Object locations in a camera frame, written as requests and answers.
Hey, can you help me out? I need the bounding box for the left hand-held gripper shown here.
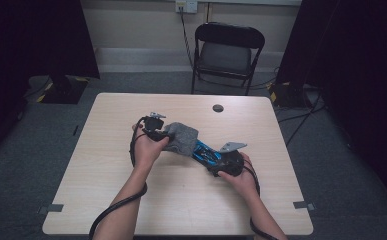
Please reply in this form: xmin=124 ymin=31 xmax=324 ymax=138
xmin=140 ymin=111 xmax=173 ymax=143

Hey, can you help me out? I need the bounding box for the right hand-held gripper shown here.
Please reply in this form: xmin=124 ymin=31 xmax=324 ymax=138
xmin=209 ymin=141 xmax=249 ymax=178

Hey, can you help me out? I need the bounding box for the blue and black toy car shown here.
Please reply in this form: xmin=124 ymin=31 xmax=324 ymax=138
xmin=191 ymin=139 xmax=225 ymax=171

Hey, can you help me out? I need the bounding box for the grey knitted cloth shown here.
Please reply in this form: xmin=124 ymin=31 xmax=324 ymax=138
xmin=162 ymin=121 xmax=200 ymax=158

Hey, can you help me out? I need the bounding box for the person's right hand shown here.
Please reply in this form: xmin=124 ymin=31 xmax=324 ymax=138
xmin=217 ymin=151 xmax=261 ymax=202

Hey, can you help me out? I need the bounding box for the person's left hand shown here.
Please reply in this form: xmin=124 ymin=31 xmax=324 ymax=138
xmin=131 ymin=122 xmax=171 ymax=170

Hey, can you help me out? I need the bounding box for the grey tape strip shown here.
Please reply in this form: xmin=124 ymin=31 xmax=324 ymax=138
xmin=38 ymin=203 xmax=65 ymax=215
xmin=293 ymin=200 xmax=315 ymax=212

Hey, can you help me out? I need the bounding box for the black stand base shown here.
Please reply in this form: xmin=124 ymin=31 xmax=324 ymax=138
xmin=267 ymin=81 xmax=314 ymax=109
xmin=40 ymin=74 xmax=90 ymax=105

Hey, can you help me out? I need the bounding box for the black folding chair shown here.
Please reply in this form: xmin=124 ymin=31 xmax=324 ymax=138
xmin=190 ymin=21 xmax=266 ymax=97

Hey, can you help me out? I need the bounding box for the dark curtain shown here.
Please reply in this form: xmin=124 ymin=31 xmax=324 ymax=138
xmin=0 ymin=0 xmax=101 ymax=168
xmin=275 ymin=0 xmax=387 ymax=214

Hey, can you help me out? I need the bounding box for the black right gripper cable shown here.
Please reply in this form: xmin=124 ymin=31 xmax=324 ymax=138
xmin=242 ymin=159 xmax=279 ymax=240

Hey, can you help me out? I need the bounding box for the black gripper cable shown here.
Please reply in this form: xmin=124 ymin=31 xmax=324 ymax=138
xmin=242 ymin=159 xmax=279 ymax=240
xmin=88 ymin=115 xmax=149 ymax=240

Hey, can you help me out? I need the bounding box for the black floor cable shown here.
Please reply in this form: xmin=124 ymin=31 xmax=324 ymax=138
xmin=275 ymin=89 xmax=329 ymax=148

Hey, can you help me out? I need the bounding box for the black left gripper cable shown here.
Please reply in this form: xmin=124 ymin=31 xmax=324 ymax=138
xmin=88 ymin=115 xmax=149 ymax=240

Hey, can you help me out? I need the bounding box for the black wall socket cable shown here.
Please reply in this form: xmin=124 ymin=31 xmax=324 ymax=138
xmin=179 ymin=7 xmax=197 ymax=69

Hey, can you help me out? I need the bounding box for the white wall socket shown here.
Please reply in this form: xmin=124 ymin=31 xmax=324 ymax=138
xmin=175 ymin=0 xmax=199 ymax=14

